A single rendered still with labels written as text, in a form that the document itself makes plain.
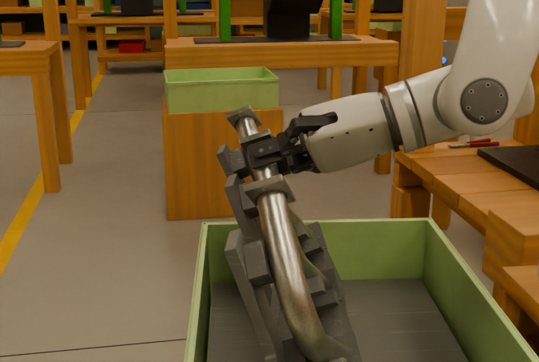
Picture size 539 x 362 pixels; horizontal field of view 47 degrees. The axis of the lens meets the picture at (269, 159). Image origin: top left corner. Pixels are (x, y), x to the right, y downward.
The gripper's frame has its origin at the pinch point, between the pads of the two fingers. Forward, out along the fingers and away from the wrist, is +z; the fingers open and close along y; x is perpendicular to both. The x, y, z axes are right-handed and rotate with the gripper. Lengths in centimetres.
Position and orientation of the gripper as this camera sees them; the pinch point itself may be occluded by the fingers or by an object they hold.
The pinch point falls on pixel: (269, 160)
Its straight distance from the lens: 77.7
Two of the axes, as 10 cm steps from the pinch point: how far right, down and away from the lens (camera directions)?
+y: -2.7, -4.2, -8.6
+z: -9.4, 3.0, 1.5
